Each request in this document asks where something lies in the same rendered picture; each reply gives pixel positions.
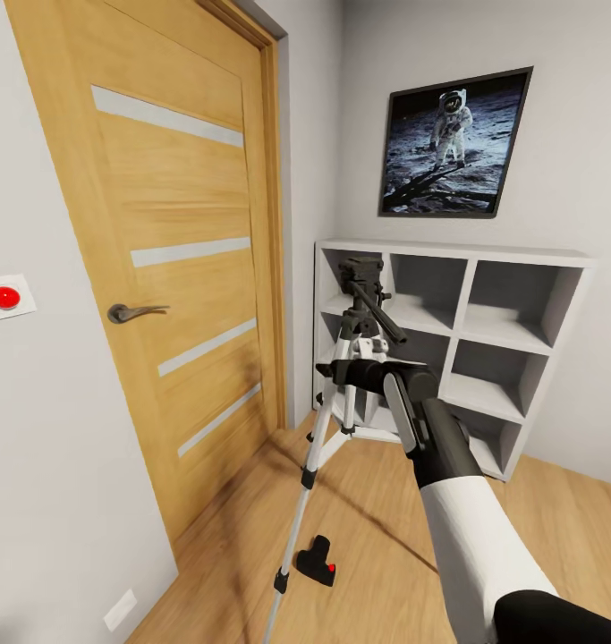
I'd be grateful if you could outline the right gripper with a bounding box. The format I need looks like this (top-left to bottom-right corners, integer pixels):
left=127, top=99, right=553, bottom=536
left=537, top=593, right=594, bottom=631
left=316, top=359, right=380, bottom=394

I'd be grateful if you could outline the camera tripod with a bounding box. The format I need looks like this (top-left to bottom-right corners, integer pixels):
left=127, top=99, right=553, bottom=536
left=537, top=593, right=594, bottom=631
left=263, top=257, right=408, bottom=644

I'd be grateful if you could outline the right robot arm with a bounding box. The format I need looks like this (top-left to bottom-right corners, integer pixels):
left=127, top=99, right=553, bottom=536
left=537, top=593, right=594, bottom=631
left=316, top=338, right=611, bottom=644

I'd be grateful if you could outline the digital camera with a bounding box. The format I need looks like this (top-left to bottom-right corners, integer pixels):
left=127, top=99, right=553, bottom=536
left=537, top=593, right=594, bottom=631
left=296, top=535, right=335, bottom=587

